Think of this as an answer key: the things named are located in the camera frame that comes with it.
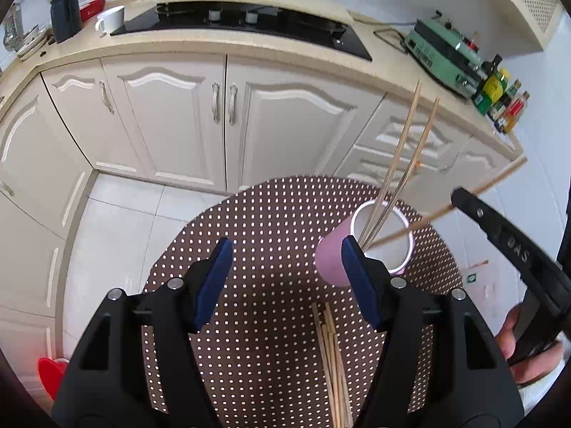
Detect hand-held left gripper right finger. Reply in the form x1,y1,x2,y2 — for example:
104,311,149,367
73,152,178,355
341,235,525,428

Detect red plastic object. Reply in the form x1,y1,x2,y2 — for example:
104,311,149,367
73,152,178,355
38,357,70,399

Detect black glass gas hob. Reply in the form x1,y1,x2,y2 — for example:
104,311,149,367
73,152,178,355
111,1,372,62

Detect pink cylindrical cup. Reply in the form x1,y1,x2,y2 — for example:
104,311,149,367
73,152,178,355
314,200,416,287

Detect cream lattice upper cabinet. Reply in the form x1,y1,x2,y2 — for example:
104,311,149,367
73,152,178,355
475,0,564,50

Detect dark sauce bottle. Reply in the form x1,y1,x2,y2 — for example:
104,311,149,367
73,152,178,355
491,79,522,121

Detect stack of bowls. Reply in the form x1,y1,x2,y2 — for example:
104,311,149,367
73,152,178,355
13,27,50,61

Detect cream cabinet drawer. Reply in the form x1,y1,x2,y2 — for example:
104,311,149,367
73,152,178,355
332,143,451,192
357,98,474,161

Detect black power cable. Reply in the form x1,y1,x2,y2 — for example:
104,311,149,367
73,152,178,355
352,13,418,52

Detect dark oil bottle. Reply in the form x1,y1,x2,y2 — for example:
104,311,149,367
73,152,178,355
473,53,502,103

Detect person's right hand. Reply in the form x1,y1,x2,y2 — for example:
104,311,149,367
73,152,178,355
497,305,564,386

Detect round polka-dot table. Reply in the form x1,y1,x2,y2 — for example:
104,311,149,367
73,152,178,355
140,176,465,428

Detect beige kitchen countertop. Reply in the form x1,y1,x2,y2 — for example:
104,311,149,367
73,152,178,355
0,0,529,161

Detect black electric kettle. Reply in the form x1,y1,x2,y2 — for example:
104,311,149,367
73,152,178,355
50,0,83,44

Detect two wooden chopsticks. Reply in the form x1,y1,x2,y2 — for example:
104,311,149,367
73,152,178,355
366,98,441,248

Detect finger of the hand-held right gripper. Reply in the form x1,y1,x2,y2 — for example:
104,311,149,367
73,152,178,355
450,187,551,292

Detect green electric cooker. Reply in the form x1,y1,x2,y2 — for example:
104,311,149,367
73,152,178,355
404,10,485,99

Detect white printed carton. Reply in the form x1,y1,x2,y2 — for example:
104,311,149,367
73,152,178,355
461,256,505,313

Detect pile of wooden chopsticks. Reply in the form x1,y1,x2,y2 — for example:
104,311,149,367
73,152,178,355
312,302,355,428

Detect small red box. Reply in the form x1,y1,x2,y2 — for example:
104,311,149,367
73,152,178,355
79,0,106,22

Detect white mug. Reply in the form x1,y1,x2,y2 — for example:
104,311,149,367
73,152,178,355
95,6,126,36

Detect yellow green bottle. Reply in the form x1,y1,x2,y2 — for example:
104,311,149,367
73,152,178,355
479,68,510,114

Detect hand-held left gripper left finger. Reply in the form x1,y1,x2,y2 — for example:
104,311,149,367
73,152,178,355
52,237,234,428

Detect red label sauce bottle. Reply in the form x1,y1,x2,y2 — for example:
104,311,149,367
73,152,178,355
502,90,531,134

